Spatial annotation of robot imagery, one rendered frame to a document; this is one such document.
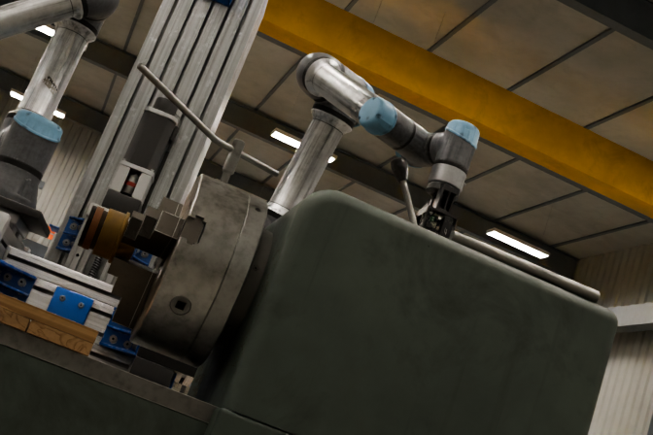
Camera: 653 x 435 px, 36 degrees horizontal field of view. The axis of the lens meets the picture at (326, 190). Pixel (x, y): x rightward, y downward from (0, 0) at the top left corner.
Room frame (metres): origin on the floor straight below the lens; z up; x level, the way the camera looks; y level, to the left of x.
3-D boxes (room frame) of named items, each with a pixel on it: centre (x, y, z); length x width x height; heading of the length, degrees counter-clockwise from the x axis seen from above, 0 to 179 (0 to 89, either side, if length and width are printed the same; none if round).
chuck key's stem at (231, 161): (1.75, 0.18, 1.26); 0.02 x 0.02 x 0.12
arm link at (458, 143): (2.05, -0.23, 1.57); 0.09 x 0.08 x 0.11; 38
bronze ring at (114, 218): (1.74, 0.32, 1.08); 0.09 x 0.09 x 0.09; 11
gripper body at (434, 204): (2.04, -0.23, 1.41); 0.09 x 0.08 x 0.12; 11
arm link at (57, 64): (2.48, 0.75, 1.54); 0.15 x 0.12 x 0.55; 25
